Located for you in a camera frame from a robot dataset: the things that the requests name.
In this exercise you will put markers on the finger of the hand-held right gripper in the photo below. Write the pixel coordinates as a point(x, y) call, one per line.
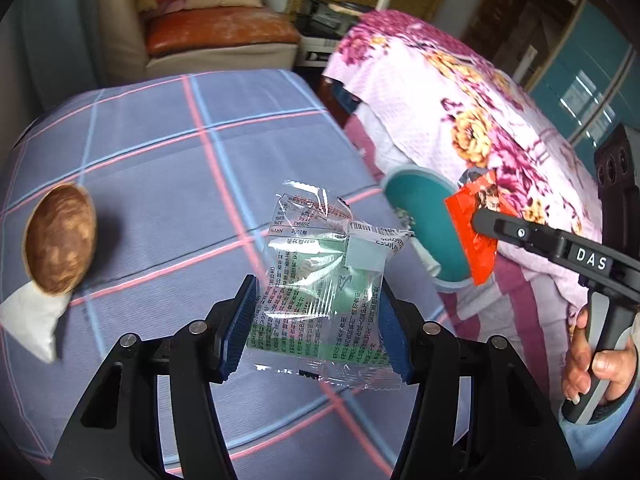
point(525, 237)

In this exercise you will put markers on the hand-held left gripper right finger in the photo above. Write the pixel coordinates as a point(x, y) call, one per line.
point(395, 337)

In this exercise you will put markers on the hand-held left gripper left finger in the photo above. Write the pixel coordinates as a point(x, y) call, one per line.
point(240, 332)

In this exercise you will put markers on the red snack wrapper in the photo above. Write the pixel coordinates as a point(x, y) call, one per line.
point(472, 242)

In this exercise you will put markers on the clear green plastic wrapper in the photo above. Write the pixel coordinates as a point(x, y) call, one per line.
point(310, 280)

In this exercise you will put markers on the teal round trash bin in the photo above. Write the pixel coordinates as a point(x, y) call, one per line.
point(425, 210)

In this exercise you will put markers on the person's right hand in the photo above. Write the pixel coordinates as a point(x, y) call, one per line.
point(575, 360)

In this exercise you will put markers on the pink floral bed sheet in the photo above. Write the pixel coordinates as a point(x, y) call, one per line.
point(450, 95)

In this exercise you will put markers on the teal glass-door cabinet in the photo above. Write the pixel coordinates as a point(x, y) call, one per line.
point(585, 70)

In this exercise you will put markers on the grey plaid bed sheet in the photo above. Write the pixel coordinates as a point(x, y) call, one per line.
point(175, 160)

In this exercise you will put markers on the brown wooden bowl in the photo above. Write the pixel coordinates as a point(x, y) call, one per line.
point(57, 240)

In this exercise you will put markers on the white crumpled tissue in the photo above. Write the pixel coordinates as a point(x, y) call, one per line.
point(35, 320)

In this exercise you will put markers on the brown wooden shelf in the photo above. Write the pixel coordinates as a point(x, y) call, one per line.
point(525, 15)

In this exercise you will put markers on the black electronic device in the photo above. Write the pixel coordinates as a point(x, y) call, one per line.
point(325, 22)

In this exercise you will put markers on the orange seat cushion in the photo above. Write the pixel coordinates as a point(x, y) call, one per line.
point(220, 30)

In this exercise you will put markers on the beige sofa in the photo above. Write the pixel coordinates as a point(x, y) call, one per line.
point(125, 35)

